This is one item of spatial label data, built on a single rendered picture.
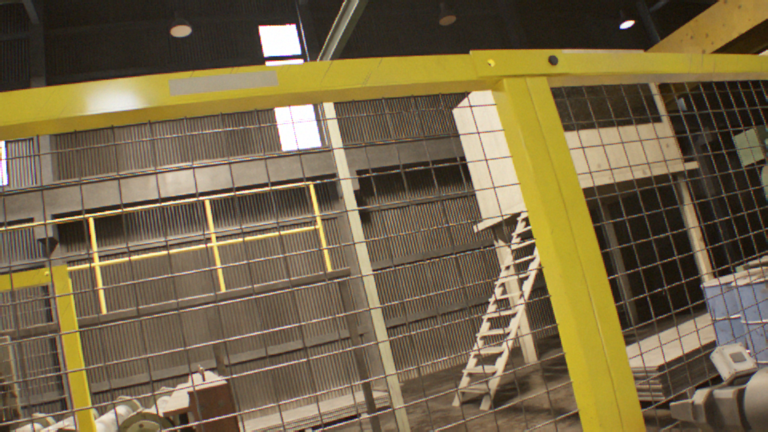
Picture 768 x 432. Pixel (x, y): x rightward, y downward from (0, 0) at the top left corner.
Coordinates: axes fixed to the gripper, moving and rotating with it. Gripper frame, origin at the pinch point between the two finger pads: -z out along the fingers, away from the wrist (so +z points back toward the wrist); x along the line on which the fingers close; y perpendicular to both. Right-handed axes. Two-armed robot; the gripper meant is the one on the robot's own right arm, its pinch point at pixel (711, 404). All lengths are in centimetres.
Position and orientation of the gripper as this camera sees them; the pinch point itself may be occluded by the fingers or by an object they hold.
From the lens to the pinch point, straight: 83.9
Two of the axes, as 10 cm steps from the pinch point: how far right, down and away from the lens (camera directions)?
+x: -9.8, 0.7, -1.6
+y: 1.1, 9.5, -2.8
